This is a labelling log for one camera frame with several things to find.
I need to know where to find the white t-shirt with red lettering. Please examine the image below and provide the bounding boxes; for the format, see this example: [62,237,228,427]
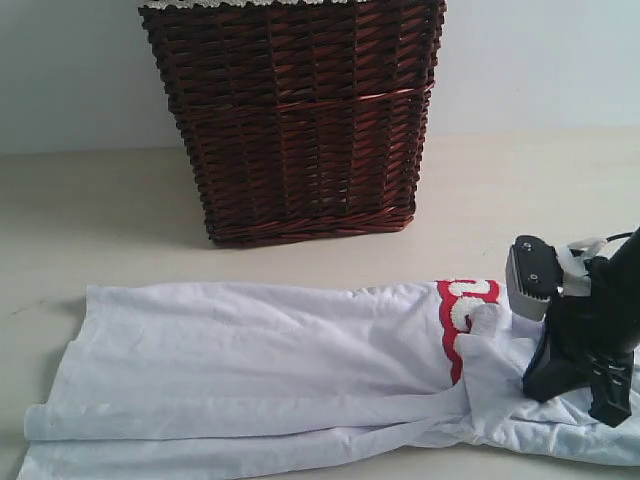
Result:
[19,280,639,479]

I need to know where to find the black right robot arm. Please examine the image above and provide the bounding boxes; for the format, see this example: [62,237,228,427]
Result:
[505,232,639,427]

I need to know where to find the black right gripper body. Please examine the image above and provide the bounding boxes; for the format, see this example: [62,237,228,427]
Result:
[546,257,639,427]

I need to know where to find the dark brown wicker basket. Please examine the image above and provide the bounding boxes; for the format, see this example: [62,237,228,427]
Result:
[138,1,447,247]

